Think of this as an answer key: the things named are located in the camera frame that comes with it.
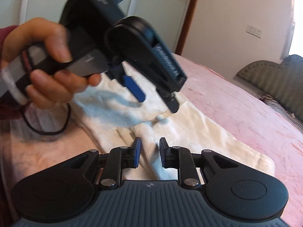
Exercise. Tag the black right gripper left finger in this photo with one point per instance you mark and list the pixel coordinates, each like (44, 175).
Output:
(131, 155)

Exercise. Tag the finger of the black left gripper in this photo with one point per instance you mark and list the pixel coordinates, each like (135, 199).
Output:
(134, 89)
(170, 100)

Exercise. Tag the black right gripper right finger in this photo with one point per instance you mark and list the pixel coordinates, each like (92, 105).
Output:
(169, 155)

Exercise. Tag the cream white pants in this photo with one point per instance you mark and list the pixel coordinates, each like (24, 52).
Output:
(113, 117)

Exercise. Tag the left hand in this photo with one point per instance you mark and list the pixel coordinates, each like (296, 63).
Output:
(45, 91)

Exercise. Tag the white wardrobe door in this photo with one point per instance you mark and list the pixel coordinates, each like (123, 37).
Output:
(165, 16)

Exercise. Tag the pink plush bed blanket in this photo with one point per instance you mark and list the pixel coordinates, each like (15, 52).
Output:
(248, 119)

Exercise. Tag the olive green padded headboard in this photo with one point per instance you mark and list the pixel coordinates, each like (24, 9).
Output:
(282, 81)

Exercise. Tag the bright window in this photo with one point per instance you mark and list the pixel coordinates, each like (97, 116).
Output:
(293, 41)

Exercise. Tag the brown wooden door frame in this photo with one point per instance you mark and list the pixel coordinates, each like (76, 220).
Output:
(186, 26)

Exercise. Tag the white wall switch plate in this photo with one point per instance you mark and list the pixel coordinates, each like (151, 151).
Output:
(254, 31)

